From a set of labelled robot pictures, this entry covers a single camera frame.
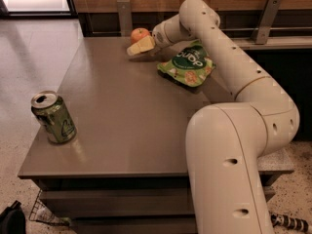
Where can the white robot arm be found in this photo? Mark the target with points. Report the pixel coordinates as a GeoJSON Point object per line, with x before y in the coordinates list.
{"type": "Point", "coordinates": [224, 140]}

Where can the black bag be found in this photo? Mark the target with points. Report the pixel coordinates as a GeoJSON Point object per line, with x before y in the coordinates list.
{"type": "Point", "coordinates": [12, 220]}

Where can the green chip bag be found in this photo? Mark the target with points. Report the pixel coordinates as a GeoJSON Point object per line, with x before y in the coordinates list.
{"type": "Point", "coordinates": [190, 67]}

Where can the green soda can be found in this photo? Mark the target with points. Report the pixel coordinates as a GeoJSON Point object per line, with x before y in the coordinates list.
{"type": "Point", "coordinates": [51, 112]}

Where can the right metal wall bracket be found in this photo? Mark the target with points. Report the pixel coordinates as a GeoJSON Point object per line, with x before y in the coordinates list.
{"type": "Point", "coordinates": [261, 32]}

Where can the metal wall bracket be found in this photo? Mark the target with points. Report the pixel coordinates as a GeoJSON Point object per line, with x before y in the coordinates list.
{"type": "Point", "coordinates": [261, 32]}
{"type": "Point", "coordinates": [125, 17]}

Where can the left metal wall bracket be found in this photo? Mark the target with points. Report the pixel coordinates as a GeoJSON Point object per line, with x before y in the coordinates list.
{"type": "Point", "coordinates": [125, 17]}

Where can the wire basket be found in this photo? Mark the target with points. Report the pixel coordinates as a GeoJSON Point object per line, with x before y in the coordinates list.
{"type": "Point", "coordinates": [40, 213]}

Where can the red orange apple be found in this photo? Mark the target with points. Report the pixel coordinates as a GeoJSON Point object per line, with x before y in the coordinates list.
{"type": "Point", "coordinates": [139, 33]}

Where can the grey drawer cabinet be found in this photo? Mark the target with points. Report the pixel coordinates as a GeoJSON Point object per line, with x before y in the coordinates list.
{"type": "Point", "coordinates": [126, 171]}

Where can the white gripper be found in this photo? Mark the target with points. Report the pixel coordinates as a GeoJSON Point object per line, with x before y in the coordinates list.
{"type": "Point", "coordinates": [160, 38]}

